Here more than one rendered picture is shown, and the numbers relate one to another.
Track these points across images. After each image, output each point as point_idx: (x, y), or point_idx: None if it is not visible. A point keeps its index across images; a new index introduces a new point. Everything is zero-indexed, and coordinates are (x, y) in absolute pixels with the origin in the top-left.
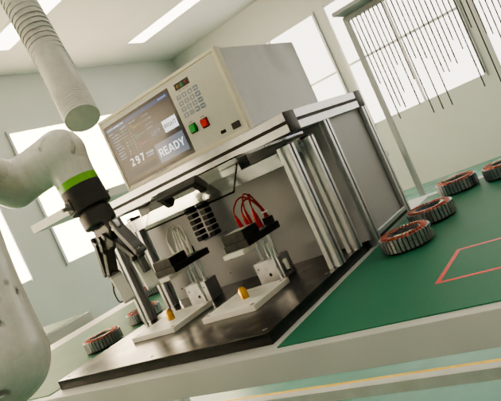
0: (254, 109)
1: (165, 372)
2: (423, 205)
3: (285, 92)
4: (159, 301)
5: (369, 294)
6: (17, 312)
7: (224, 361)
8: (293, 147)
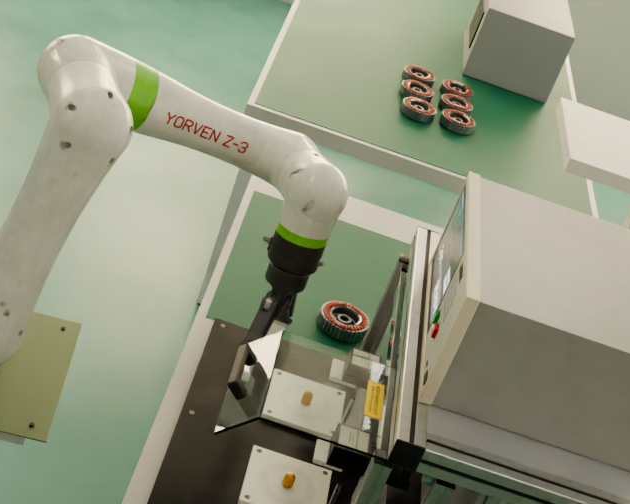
0: (463, 391)
1: (156, 437)
2: None
3: (573, 415)
4: None
5: None
6: None
7: (131, 494)
8: (383, 471)
